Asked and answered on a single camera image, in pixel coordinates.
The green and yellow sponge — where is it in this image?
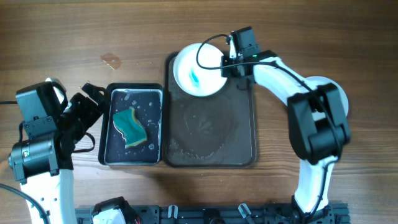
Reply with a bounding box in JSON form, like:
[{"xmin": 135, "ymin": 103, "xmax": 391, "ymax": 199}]
[{"xmin": 113, "ymin": 108, "xmax": 147, "ymax": 148}]

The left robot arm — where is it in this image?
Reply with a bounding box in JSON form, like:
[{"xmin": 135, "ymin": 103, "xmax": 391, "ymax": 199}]
[{"xmin": 8, "ymin": 78, "xmax": 110, "ymax": 223}]

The right black cable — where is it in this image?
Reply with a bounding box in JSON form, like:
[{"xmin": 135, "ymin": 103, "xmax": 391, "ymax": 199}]
[{"xmin": 195, "ymin": 33, "xmax": 343, "ymax": 218}]

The large dark brown tray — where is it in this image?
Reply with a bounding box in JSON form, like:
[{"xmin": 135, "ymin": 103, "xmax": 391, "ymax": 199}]
[{"xmin": 162, "ymin": 52, "xmax": 257, "ymax": 169}]

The small black sponge tray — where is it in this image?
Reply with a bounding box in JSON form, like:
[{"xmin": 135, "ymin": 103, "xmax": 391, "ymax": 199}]
[{"xmin": 98, "ymin": 83, "xmax": 163, "ymax": 166}]

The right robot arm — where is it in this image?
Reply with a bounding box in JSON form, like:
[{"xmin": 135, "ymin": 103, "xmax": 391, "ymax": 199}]
[{"xmin": 221, "ymin": 27, "xmax": 351, "ymax": 223}]

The white plate top stained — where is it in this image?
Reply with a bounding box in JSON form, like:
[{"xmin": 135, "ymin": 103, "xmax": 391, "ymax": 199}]
[{"xmin": 173, "ymin": 43, "xmax": 227, "ymax": 97}]

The light blue stained plate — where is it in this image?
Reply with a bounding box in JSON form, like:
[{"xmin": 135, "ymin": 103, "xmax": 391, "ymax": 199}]
[{"xmin": 307, "ymin": 76, "xmax": 349, "ymax": 116}]

